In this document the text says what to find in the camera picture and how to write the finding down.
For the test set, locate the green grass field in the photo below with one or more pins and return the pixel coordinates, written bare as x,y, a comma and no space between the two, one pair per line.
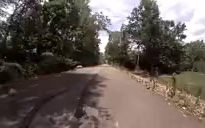
193,83

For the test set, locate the vehicle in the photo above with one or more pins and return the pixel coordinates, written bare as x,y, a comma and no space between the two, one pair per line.
78,66

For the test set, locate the row of trees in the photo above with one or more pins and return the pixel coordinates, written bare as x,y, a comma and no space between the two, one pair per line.
156,43
53,33

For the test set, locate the grey asphalt road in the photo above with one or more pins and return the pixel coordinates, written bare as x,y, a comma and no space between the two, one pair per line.
130,103

